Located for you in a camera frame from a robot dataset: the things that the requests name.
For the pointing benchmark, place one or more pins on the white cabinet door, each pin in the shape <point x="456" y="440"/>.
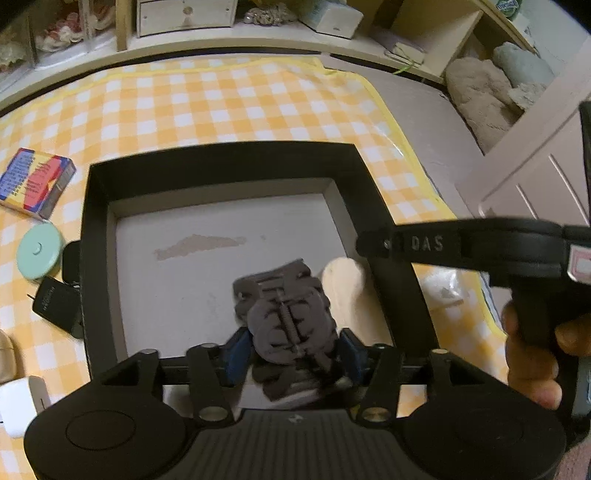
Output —
<point x="535" y="152"/>

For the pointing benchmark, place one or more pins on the wooden shelf unit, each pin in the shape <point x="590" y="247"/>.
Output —
<point x="258" y="41"/>

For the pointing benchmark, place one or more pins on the white small drawer box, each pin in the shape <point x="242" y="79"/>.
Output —
<point x="184" y="16"/>

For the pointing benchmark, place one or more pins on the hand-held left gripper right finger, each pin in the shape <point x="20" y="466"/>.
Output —
<point x="350" y="357"/>

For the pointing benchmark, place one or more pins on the pale notebook with green ribbon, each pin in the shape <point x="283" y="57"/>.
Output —
<point x="406" y="51"/>

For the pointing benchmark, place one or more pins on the white wall charger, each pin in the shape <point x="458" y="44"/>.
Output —
<point x="23" y="401"/>

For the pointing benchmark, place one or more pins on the light green towel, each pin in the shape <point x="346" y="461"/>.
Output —
<point x="524" y="69"/>

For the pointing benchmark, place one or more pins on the yellow white checked mat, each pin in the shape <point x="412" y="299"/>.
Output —
<point x="231" y="106"/>

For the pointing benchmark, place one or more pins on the black wall charger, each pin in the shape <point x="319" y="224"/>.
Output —
<point x="55" y="302"/>

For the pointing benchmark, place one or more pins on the black cardboard box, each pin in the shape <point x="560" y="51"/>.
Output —
<point x="221" y="166"/>

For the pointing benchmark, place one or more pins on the person's right hand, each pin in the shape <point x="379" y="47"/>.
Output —
<point x="531" y="369"/>

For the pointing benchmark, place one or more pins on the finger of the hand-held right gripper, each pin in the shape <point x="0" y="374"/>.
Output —
<point x="415" y="242"/>

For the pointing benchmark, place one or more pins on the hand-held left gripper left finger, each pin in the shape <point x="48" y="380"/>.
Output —
<point x="238" y="357"/>

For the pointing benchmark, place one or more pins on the dark brown hair claw clip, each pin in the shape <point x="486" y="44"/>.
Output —
<point x="286" y="323"/>

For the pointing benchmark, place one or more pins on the mint round tape measure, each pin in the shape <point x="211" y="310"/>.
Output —
<point x="39" y="251"/>

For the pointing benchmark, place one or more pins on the fluffy beige blanket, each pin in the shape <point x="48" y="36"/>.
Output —
<point x="480" y="99"/>

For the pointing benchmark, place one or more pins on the clear plastic scrap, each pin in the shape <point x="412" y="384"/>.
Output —
<point x="443" y="288"/>

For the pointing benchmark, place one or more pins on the small black object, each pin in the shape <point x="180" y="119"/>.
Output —
<point x="72" y="262"/>

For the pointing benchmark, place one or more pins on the clear doll display case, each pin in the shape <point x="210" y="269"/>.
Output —
<point x="55" y="30"/>

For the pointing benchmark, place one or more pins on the white tissue box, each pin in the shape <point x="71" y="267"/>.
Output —
<point x="330" y="18"/>

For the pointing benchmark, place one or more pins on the colourful printed card box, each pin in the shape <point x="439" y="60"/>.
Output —
<point x="34" y="182"/>

